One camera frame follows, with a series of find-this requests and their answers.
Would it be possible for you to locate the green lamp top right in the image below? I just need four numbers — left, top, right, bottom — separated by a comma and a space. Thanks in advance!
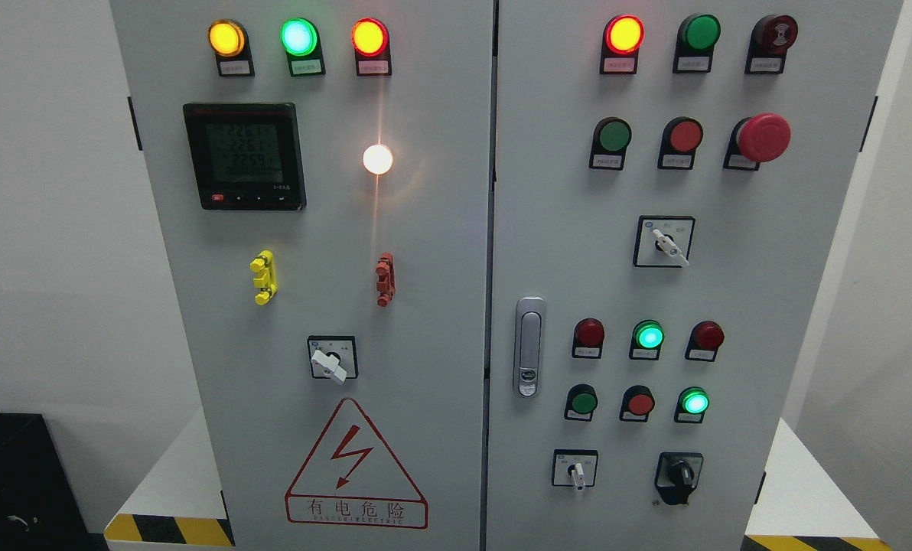
673, 13, 721, 74

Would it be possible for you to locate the red emergency stop mushroom button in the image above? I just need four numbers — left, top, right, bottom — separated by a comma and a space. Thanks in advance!
723, 112, 792, 171

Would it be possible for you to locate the black box lower left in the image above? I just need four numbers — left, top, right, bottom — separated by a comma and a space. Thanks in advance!
0, 412, 93, 550

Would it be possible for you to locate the white selector switch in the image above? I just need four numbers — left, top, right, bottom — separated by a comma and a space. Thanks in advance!
551, 448, 600, 497
633, 215, 696, 268

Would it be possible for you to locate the black rotary knob switch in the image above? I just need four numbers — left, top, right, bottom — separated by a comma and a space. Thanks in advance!
654, 452, 704, 506

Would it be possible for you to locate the yellow indicator lamp top left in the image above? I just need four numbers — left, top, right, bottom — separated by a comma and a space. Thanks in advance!
207, 20, 256, 77

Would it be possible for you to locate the red terminal connector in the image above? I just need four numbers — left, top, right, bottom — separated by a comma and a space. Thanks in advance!
375, 252, 396, 308

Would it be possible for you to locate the left grey cabinet door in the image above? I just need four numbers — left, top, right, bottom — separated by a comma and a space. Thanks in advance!
111, 1, 495, 550

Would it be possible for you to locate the white selector switch upper right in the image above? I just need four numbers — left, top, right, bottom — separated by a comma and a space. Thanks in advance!
633, 215, 696, 268

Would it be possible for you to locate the red lamp middle right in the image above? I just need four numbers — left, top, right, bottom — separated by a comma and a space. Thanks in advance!
686, 320, 725, 362

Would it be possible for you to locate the green indicator lamp top left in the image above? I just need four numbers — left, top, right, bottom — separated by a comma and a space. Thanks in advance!
280, 18, 326, 77

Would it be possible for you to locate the yellow terminal connector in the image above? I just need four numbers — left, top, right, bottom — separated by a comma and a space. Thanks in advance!
249, 249, 278, 305

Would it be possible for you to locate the red push button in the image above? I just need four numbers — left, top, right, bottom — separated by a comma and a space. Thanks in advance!
618, 385, 656, 422
656, 116, 704, 170

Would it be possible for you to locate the red buzzer alarm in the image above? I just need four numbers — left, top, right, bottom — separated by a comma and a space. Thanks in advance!
745, 15, 799, 74

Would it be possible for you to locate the white glowing indicator lamp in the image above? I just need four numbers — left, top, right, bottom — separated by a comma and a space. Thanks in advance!
362, 143, 394, 175

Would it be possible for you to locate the grey cabinet door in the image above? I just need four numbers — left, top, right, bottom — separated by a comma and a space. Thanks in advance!
111, 1, 495, 550
485, 1, 903, 550

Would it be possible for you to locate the red push button upper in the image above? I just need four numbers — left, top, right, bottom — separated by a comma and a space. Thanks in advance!
656, 116, 704, 170

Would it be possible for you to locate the red electrical hazard warning sticker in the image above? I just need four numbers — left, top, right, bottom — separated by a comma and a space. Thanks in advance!
285, 397, 429, 530

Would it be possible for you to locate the green push button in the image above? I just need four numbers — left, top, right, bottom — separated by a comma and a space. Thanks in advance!
563, 383, 598, 422
588, 116, 632, 171

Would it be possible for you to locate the white selector switch left door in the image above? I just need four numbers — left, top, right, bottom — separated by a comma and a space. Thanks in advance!
307, 335, 359, 385

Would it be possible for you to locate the red lit lamp right door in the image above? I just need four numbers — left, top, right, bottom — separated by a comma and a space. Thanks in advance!
599, 14, 645, 74

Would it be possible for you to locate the green lit lamp middle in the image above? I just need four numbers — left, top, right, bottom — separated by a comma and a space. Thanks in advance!
630, 318, 665, 360

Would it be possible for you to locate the green illuminated button lower right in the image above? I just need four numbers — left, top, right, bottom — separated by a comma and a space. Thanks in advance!
674, 386, 711, 423

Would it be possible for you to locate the green push button lower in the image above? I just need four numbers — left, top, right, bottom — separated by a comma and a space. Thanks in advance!
563, 383, 598, 422

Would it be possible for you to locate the black digital power meter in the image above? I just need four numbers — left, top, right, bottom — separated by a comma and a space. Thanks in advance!
183, 103, 307, 210

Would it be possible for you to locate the white platform with hazard stripes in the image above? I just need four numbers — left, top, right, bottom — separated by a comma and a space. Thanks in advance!
103, 412, 888, 550

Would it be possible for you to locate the red indicator lamp left door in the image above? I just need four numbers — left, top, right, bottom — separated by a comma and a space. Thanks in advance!
351, 18, 392, 77

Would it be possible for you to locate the dark red lamp middle left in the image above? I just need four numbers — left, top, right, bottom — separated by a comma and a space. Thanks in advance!
572, 318, 605, 360

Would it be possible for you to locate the silver door handle lock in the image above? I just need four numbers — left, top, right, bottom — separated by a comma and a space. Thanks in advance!
513, 296, 546, 398

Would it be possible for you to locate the white selector switch lower right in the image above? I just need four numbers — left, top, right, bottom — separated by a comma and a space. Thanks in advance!
551, 448, 600, 497

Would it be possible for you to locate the green push button upper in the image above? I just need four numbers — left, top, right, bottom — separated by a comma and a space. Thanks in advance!
588, 116, 632, 171

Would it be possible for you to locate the right grey cabinet door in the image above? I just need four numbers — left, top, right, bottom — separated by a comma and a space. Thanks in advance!
485, 1, 903, 550

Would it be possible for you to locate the red push button lower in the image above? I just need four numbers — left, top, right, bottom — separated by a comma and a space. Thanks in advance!
618, 385, 656, 422

